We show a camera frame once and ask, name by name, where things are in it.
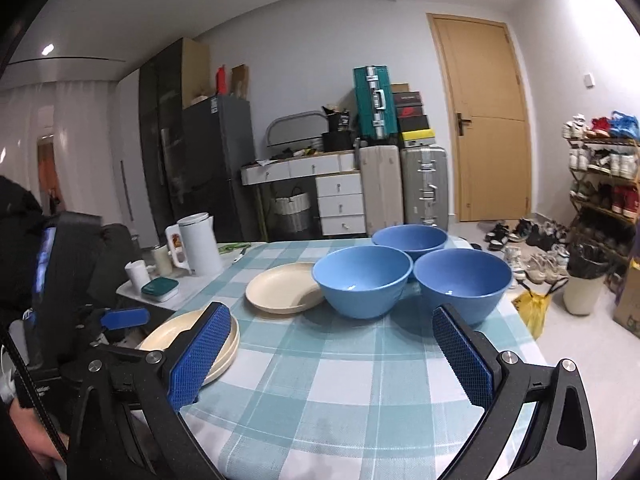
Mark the teal suitcase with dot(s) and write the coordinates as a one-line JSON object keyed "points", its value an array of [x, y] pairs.
{"points": [[375, 102]]}

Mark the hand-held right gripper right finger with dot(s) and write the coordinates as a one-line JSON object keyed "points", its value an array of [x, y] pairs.
{"points": [[465, 360]]}

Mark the blue bowl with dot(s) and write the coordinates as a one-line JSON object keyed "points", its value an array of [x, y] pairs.
{"points": [[367, 285], [410, 240], [462, 290]]}

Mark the black jacket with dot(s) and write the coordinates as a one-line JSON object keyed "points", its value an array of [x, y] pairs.
{"points": [[15, 220]]}

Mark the arched mirror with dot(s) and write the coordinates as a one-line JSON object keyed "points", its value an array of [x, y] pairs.
{"points": [[295, 127]]}

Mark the rows of sneakers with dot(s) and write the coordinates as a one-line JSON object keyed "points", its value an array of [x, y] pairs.
{"points": [[605, 160]]}

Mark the cream plate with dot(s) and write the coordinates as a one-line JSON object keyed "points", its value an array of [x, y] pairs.
{"points": [[165, 335], [222, 368], [285, 292]]}

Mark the teal checked tablecloth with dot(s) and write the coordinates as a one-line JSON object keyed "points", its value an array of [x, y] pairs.
{"points": [[350, 385]]}

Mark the white drawer unit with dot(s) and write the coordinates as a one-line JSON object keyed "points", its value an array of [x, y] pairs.
{"points": [[340, 205]]}

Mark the white cup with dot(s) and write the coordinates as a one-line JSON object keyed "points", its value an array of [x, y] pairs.
{"points": [[136, 277]]}

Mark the yellow plastic bag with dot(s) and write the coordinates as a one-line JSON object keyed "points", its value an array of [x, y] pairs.
{"points": [[532, 310]]}

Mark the white trash bin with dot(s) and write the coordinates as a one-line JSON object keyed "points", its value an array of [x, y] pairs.
{"points": [[582, 290]]}

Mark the brown shoe box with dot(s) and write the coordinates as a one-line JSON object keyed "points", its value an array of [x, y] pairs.
{"points": [[400, 88]]}

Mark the red box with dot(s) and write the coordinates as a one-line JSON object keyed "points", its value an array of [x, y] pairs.
{"points": [[220, 80]]}

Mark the woven laundry basket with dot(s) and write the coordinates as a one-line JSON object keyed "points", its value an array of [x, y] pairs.
{"points": [[290, 210]]}

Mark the wooden shoe rack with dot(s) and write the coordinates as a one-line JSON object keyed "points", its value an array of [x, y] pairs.
{"points": [[580, 215]]}

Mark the white electric kettle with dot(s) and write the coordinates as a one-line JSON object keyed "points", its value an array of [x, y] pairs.
{"points": [[197, 245]]}

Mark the person's left forearm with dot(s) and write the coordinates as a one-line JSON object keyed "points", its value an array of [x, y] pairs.
{"points": [[30, 430]]}

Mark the white dressing desk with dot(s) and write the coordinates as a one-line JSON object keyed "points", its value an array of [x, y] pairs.
{"points": [[300, 166]]}

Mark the light wooden door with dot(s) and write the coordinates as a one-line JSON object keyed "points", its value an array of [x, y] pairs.
{"points": [[485, 120]]}

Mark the dark grey fridge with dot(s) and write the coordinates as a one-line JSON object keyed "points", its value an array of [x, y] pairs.
{"points": [[215, 170]]}

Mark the green vegetable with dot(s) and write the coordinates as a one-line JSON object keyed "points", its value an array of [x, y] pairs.
{"points": [[230, 248]]}

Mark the cream tumbler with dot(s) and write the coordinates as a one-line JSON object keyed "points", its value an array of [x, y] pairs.
{"points": [[162, 261]]}

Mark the yellow black shoe box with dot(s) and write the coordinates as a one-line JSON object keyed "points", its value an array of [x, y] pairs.
{"points": [[419, 137]]}

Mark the pile of shoes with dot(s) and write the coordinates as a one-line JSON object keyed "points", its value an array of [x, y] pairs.
{"points": [[530, 247]]}

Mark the printed cardboard box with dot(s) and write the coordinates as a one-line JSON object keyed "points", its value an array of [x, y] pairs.
{"points": [[627, 305]]}

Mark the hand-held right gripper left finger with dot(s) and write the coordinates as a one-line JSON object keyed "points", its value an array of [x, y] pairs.
{"points": [[200, 360]]}

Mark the black bag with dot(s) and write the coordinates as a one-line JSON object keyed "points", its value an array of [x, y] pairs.
{"points": [[337, 132]]}

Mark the teal lidded food container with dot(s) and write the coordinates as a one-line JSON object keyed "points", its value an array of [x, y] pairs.
{"points": [[160, 288]]}

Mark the silver suitcase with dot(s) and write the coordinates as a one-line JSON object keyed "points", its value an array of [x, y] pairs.
{"points": [[425, 187]]}

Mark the white curtain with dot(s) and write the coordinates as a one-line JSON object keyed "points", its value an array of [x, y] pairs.
{"points": [[75, 135]]}

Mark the dark tall cabinet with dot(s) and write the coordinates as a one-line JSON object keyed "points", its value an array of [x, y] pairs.
{"points": [[160, 135]]}

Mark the tall cardboard box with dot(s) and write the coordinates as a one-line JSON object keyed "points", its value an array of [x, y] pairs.
{"points": [[240, 82]]}

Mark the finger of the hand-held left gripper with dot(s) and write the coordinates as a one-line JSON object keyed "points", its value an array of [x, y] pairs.
{"points": [[122, 318]]}

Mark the orange wooden door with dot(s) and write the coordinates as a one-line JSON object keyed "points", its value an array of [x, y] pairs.
{"points": [[50, 175]]}

